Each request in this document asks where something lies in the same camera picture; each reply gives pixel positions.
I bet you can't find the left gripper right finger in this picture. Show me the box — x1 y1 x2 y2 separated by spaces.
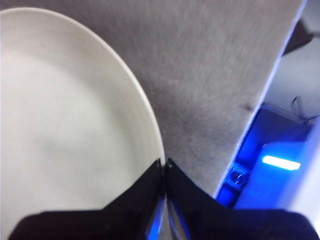
164 157 320 240

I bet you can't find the ribbed metal bracket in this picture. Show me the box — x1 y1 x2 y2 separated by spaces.
224 161 251 191

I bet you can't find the cream yellow plate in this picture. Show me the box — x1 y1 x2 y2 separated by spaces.
0 6 166 240

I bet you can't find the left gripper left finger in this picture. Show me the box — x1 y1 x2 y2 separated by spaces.
7 158 166 240

